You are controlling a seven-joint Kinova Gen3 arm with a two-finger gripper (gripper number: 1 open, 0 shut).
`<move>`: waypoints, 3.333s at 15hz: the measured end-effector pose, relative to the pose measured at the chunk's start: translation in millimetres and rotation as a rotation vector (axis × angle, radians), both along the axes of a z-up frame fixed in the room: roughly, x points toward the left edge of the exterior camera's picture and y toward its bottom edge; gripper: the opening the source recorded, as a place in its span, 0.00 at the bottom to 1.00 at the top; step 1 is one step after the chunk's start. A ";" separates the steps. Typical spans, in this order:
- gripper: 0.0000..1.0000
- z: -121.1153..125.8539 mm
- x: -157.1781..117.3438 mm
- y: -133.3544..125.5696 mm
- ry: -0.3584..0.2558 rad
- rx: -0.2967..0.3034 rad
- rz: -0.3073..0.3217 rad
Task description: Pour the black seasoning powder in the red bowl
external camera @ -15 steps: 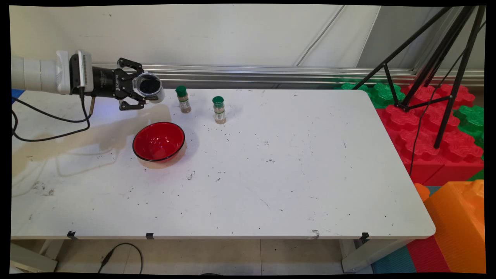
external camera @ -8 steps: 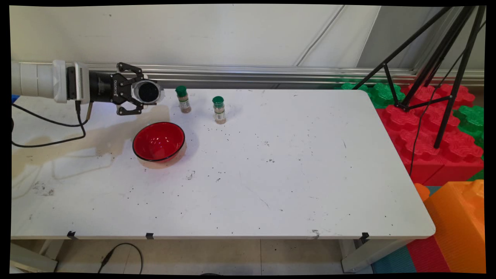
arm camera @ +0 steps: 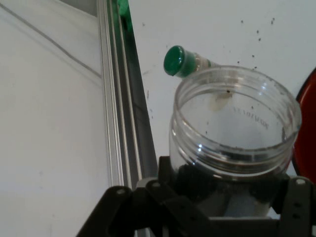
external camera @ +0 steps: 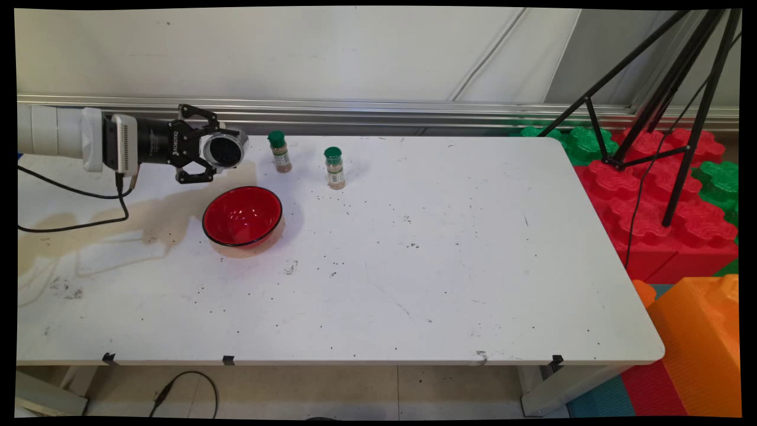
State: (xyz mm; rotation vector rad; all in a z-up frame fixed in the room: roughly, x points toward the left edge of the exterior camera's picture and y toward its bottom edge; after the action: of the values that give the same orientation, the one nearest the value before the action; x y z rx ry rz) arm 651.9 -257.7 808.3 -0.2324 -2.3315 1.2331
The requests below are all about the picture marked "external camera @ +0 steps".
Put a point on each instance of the green-lidded spice jar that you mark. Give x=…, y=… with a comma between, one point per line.
x=335, y=171
x=281, y=157

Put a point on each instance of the teal floor mat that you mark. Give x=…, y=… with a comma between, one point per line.
x=600, y=399

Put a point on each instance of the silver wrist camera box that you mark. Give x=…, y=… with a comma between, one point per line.
x=125, y=145

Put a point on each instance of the beige table leg beam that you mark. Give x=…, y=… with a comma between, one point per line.
x=53, y=393

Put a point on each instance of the red floor mat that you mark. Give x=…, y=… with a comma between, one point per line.
x=650, y=390

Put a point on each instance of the red bowl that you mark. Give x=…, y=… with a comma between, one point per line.
x=242, y=216

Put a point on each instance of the white table leg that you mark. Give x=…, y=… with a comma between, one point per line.
x=562, y=390

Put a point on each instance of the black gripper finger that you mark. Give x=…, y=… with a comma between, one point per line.
x=198, y=117
x=195, y=173

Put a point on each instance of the aluminium wall rail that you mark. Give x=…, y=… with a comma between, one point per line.
x=414, y=115

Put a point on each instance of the clear jar of black beads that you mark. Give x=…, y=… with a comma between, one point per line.
x=225, y=151

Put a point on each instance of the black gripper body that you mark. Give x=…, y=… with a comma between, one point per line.
x=162, y=142

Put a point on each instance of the black tripod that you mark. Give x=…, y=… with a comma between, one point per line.
x=701, y=118

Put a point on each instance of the large orange foam block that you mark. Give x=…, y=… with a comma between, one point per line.
x=698, y=343

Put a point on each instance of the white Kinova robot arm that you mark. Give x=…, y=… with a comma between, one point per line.
x=59, y=130

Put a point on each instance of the green foam block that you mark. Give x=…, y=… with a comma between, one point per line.
x=718, y=183
x=727, y=269
x=528, y=131
x=582, y=148

